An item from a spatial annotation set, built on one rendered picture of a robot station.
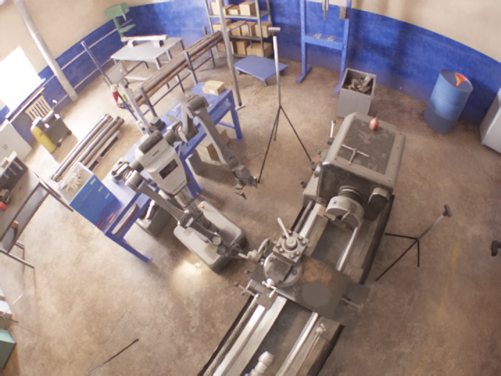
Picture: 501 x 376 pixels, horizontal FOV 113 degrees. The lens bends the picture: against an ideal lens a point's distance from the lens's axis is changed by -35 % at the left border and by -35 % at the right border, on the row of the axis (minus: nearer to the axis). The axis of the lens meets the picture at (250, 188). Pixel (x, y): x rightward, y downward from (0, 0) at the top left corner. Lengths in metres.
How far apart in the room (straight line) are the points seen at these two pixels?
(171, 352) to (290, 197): 2.21
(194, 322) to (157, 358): 0.61
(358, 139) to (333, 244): 0.83
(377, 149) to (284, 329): 1.40
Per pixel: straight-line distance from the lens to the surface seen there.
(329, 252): 2.01
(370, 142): 1.83
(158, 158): 1.69
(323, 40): 4.36
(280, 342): 1.89
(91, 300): 3.52
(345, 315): 1.79
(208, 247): 2.61
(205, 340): 2.73
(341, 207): 1.63
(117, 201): 2.56
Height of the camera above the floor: 2.61
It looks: 56 degrees down
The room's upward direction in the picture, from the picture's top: 13 degrees counter-clockwise
